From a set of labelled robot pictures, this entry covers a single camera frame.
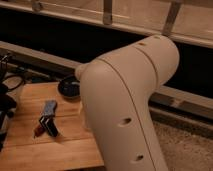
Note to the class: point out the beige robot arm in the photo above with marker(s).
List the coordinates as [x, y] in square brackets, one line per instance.
[115, 89]

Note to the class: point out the blue eraser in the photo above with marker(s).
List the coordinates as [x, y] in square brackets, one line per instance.
[49, 108]

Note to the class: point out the black round bowl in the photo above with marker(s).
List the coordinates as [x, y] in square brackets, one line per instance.
[69, 87]

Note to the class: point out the metal window frame rail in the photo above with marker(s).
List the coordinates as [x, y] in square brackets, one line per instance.
[187, 21]

